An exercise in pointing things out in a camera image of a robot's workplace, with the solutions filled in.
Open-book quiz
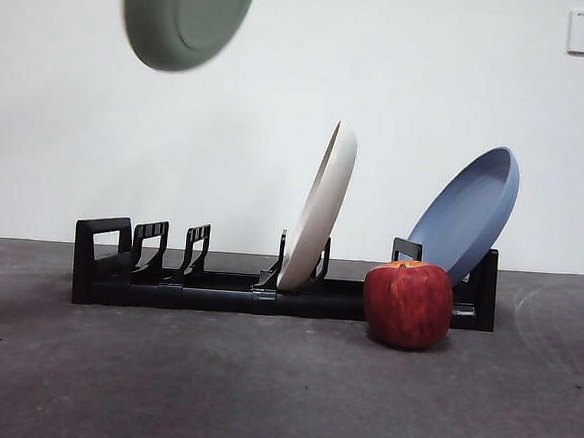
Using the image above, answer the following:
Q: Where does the red apple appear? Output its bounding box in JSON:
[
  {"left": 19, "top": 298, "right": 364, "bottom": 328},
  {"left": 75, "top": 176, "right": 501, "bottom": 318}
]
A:
[{"left": 359, "top": 256, "right": 457, "bottom": 354}]

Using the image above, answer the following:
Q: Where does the green plate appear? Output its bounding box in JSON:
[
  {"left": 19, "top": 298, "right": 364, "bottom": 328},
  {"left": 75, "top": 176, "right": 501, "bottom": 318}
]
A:
[{"left": 119, "top": 0, "right": 258, "bottom": 80}]

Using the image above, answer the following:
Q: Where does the cream plate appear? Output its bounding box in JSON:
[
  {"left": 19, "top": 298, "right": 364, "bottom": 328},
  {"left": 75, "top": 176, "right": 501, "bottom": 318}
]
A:
[{"left": 275, "top": 116, "right": 361, "bottom": 295}]

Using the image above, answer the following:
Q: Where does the black plate rack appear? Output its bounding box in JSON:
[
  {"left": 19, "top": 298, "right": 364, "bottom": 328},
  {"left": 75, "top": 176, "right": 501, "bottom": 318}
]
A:
[{"left": 69, "top": 212, "right": 502, "bottom": 335}]

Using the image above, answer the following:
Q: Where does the blue plate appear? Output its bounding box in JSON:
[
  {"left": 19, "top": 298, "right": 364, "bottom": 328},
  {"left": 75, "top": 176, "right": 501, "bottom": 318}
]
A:
[{"left": 404, "top": 139, "right": 524, "bottom": 292}]

